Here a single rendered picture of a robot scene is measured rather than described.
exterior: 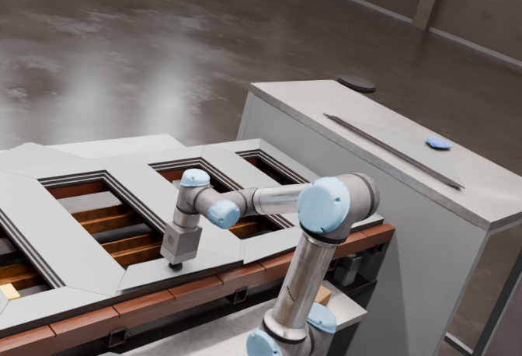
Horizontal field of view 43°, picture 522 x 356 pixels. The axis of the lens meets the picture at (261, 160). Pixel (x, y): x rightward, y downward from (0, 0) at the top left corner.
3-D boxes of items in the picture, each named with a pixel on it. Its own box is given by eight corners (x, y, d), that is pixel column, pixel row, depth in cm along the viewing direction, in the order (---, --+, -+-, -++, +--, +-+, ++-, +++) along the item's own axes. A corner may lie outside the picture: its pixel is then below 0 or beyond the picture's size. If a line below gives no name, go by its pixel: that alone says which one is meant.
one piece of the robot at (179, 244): (187, 200, 193) (176, 248, 199) (162, 206, 186) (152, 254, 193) (208, 218, 187) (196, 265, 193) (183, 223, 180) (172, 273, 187)
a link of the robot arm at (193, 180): (196, 183, 175) (176, 169, 180) (188, 218, 179) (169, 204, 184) (218, 178, 181) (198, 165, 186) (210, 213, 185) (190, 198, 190)
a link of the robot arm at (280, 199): (395, 165, 160) (249, 179, 193) (370, 171, 152) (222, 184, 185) (401, 214, 160) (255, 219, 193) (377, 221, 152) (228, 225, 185)
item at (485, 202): (248, 91, 312) (250, 82, 311) (330, 86, 354) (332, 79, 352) (486, 232, 233) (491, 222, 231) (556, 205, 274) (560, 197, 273)
